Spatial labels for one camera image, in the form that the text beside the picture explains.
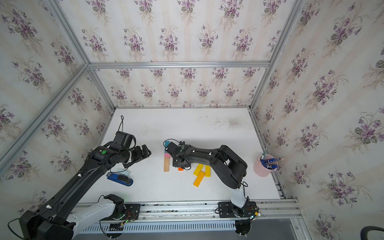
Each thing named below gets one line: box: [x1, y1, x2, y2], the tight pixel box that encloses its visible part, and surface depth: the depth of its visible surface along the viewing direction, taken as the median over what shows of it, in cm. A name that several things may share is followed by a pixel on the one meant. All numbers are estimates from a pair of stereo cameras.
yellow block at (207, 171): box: [205, 165, 211, 178], surface depth 88 cm
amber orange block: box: [193, 170, 206, 188], surface depth 86 cm
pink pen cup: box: [253, 154, 278, 178], surface depth 82 cm
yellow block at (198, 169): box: [193, 163, 204, 177], surface depth 90 cm
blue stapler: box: [106, 172, 134, 187], surface depth 83 cm
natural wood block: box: [163, 157, 170, 172], surface depth 92 cm
